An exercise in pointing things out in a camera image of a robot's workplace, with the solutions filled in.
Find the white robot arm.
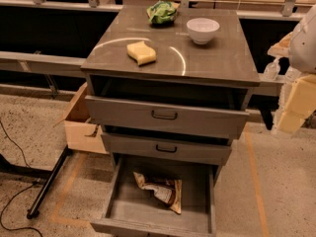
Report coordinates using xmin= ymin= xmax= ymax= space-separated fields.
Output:
xmin=268 ymin=5 xmax=316 ymax=134

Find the yellow sponge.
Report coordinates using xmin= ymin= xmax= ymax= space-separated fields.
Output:
xmin=126 ymin=41 xmax=156 ymax=65

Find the grey metal rail shelf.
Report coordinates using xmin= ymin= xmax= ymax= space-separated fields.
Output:
xmin=0 ymin=51 xmax=85 ymax=78

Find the bottom grey drawer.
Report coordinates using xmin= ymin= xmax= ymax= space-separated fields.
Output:
xmin=91 ymin=155 xmax=216 ymax=237

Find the grey drawer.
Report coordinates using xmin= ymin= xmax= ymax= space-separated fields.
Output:
xmin=102 ymin=133 xmax=231 ymax=165
xmin=85 ymin=96 xmax=249 ymax=139
xmin=91 ymin=155 xmax=216 ymax=237

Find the white bowl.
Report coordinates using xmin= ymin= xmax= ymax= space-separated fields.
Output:
xmin=187 ymin=18 xmax=220 ymax=44

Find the middle grey drawer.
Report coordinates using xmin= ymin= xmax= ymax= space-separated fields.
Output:
xmin=102 ymin=133 xmax=231 ymax=165

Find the top grey drawer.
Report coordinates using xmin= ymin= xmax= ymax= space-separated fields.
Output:
xmin=85 ymin=96 xmax=249 ymax=139

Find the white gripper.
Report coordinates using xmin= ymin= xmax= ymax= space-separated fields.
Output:
xmin=268 ymin=32 xmax=316 ymax=134

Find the grey drawer cabinet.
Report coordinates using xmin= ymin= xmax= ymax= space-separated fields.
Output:
xmin=80 ymin=4 xmax=261 ymax=170

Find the left clear sanitizer bottle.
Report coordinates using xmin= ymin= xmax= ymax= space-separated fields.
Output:
xmin=264 ymin=57 xmax=280 ymax=80

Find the cardboard box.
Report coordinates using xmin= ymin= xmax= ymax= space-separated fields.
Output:
xmin=56 ymin=83 xmax=107 ymax=154

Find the brown chip bag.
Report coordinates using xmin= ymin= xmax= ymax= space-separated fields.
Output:
xmin=133 ymin=172 xmax=182 ymax=214

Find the black floor cable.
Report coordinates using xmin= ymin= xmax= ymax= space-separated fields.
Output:
xmin=0 ymin=120 xmax=43 ymax=237

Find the black stand leg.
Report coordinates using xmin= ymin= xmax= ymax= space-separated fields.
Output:
xmin=27 ymin=147 xmax=72 ymax=219

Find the green chip bag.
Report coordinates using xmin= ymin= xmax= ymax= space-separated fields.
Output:
xmin=146 ymin=1 xmax=179 ymax=25

